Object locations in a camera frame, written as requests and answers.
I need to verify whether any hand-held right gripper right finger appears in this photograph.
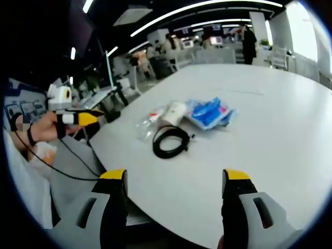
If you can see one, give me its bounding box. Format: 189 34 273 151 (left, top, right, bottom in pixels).
220 168 304 249

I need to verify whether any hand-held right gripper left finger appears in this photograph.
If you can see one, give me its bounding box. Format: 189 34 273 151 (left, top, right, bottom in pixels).
53 168 128 249

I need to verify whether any clear plastic bag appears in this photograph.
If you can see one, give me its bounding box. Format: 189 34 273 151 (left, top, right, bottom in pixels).
135 104 168 143

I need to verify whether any white paper cup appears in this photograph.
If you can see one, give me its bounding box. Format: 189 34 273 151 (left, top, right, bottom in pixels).
157 101 188 130

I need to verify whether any blue plastic package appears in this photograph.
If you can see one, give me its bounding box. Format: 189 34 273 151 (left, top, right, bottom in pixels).
183 96 239 131

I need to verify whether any person's left hand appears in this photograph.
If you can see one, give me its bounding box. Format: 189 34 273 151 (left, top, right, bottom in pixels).
33 112 78 143

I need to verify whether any white background desk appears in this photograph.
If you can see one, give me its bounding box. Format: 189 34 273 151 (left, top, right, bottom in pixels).
76 87 119 109

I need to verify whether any green potted plant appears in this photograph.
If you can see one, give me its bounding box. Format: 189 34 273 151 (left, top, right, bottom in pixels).
86 74 101 92

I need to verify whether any white upright pole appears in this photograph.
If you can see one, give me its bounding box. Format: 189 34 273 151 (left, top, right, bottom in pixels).
104 50 115 89

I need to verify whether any black wristband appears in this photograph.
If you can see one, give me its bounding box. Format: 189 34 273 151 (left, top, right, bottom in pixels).
26 123 37 146

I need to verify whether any orange and white bag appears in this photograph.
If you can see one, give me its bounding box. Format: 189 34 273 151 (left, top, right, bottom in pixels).
27 142 58 173

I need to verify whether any white table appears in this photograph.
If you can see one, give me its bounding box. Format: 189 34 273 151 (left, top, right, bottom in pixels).
87 63 332 249

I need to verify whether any person's white clothing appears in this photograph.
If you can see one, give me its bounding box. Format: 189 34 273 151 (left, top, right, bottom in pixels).
3 128 54 230

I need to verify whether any white chair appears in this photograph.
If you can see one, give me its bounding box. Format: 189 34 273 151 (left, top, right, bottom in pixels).
269 46 289 71

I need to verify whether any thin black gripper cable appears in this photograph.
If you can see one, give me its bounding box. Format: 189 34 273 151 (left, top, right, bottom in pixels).
14 129 102 181

